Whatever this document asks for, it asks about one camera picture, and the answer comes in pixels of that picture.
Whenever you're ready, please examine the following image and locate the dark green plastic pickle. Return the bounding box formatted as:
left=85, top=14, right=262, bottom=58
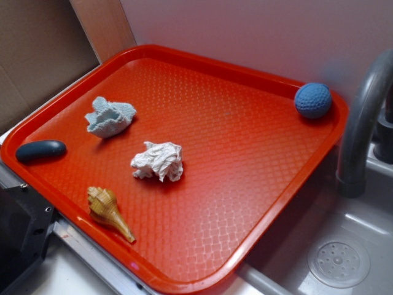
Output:
left=15, top=140, right=67, bottom=163

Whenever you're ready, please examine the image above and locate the red plastic tray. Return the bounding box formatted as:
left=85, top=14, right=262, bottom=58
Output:
left=1, top=45, right=348, bottom=294

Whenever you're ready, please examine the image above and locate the crumpled white paper tissue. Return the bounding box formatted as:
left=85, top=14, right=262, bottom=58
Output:
left=130, top=141, right=184, bottom=182

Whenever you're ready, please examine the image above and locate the light blue crumpled cloth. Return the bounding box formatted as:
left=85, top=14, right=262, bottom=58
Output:
left=85, top=96, right=137, bottom=139

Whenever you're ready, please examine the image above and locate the tan conch seashell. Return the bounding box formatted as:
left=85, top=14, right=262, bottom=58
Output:
left=87, top=186, right=136, bottom=243

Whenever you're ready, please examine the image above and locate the blue dimpled ball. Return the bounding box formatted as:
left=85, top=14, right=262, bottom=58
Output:
left=294, top=83, right=332, bottom=119

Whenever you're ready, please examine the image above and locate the wooden board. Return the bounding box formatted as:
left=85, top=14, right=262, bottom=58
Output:
left=70, top=0, right=136, bottom=63

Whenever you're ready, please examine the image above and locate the grey toy sink basin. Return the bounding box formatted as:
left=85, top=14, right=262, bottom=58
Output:
left=237, top=151, right=392, bottom=294

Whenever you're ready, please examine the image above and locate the grey toy faucet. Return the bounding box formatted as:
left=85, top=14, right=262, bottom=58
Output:
left=336, top=49, right=392, bottom=198

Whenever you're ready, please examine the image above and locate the brown cardboard panel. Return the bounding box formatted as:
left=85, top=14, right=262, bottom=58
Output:
left=1, top=1, right=98, bottom=133

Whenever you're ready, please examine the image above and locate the aluminium frame rail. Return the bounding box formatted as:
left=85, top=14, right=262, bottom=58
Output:
left=0, top=128, right=160, bottom=295

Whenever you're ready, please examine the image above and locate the black metal bracket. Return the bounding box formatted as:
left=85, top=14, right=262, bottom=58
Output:
left=1, top=184, right=56, bottom=294

